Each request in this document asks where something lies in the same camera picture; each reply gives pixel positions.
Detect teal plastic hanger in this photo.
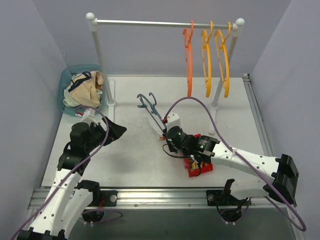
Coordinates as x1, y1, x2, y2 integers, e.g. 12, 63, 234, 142
136, 92, 167, 136

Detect orange plastic hanger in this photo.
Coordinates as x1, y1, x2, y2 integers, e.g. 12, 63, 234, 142
182, 20, 194, 97

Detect white underwear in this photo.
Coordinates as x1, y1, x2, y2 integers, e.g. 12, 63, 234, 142
147, 113, 167, 137

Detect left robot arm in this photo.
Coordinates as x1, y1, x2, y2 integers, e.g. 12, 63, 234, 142
13, 116, 127, 240

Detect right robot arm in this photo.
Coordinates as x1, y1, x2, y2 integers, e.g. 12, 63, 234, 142
165, 126, 299, 205

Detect yellow hanger outer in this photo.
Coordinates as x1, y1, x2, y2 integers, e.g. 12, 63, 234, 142
214, 22, 232, 98

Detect yellow hanger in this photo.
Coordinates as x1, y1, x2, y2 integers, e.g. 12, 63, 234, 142
201, 21, 214, 98
214, 22, 232, 98

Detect yellow hanger inner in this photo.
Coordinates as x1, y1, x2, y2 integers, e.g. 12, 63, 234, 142
201, 21, 214, 98

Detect pile of clothespins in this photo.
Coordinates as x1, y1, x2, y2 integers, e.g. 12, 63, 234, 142
188, 162, 213, 175

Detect red clothespin bin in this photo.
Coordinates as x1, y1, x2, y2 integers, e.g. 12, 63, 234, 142
182, 134, 216, 177

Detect beige pink garment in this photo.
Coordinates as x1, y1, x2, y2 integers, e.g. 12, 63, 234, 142
90, 71, 104, 92

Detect teal laundry basket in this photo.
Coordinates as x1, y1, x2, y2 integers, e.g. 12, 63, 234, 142
57, 64, 105, 116

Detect white clothes rack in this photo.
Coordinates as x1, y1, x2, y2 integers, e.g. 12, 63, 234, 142
86, 12, 245, 120

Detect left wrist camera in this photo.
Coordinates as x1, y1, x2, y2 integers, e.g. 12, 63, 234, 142
76, 108, 98, 126

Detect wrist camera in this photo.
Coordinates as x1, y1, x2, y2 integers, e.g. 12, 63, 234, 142
162, 111, 181, 131
76, 108, 98, 126

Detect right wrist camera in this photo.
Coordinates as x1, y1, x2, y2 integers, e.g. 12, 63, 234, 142
162, 111, 181, 131

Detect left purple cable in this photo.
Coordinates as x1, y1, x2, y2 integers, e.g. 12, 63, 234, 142
9, 104, 123, 240

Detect purple cable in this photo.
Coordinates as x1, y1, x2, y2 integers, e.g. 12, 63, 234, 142
9, 104, 123, 240
162, 96, 307, 232

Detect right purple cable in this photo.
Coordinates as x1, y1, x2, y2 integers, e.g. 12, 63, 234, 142
162, 96, 307, 232

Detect aluminium frame rail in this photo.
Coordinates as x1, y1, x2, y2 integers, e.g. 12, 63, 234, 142
27, 186, 298, 210

